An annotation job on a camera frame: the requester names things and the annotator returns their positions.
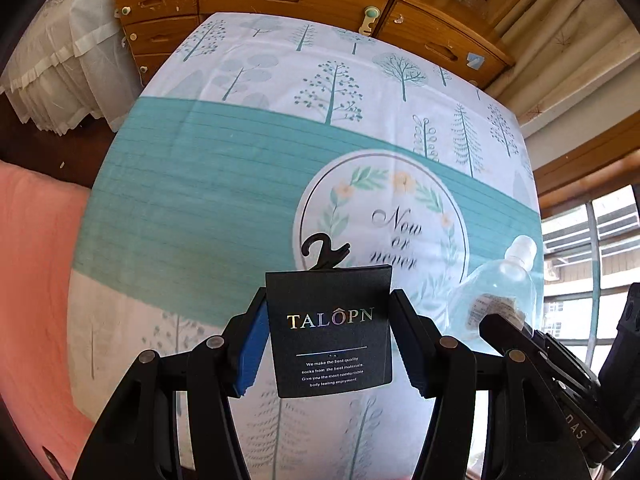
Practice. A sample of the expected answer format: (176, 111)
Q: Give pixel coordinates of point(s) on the tree print tablecloth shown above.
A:
(200, 185)

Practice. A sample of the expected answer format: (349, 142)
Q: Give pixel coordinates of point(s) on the blue sticker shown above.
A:
(475, 61)

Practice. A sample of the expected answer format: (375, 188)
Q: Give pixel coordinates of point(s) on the cream lace furniture cover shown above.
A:
(65, 60)

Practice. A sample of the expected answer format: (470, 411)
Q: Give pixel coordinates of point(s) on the beige curtain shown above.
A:
(575, 50)

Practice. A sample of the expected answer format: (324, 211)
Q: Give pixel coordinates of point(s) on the black card tag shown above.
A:
(325, 340)

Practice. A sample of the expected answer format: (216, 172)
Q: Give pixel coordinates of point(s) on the green drawer hook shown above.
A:
(370, 20)

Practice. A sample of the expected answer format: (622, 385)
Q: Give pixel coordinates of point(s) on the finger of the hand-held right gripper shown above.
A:
(570, 360)
(505, 332)

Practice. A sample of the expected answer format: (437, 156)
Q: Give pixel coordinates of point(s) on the pink bed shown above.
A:
(35, 285)

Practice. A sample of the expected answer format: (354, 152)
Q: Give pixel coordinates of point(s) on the window with wooden frame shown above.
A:
(570, 260)

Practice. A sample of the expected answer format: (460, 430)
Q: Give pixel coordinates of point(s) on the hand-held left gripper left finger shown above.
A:
(250, 355)

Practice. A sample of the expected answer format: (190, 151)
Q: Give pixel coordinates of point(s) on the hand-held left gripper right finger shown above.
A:
(407, 345)

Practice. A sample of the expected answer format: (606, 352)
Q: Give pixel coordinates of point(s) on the small black label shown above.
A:
(55, 465)

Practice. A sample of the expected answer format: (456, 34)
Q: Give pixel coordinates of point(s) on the clear plastic bag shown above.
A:
(495, 280)

